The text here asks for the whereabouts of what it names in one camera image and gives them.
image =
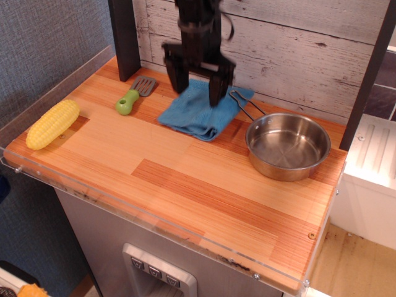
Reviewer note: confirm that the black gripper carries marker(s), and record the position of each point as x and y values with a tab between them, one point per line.
199	52

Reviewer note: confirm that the blue towel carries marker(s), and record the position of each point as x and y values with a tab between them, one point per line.
192	114

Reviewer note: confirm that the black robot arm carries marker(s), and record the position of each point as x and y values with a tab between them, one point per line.
199	12

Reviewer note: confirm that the yellow toy corn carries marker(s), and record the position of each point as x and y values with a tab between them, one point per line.
52	124

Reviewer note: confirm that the grey toy fridge cabinet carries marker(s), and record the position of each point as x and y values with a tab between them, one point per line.
102	236

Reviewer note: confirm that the silver dispenser panel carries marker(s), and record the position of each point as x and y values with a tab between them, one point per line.
157	275

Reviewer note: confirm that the white toy sink unit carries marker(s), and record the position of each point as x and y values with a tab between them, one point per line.
365	204

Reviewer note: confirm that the orange toy on floor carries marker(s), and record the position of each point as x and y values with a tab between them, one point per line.
25	291

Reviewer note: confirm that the green handled grey spatula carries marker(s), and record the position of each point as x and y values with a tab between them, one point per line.
142	87

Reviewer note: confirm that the dark left post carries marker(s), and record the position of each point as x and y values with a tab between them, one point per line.
125	37

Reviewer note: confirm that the dark post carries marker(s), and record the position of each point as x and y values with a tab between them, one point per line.
369	78
125	37

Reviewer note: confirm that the steel pot with handle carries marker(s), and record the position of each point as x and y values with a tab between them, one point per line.
286	146

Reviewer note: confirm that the dark right post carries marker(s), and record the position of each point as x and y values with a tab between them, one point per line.
369	78

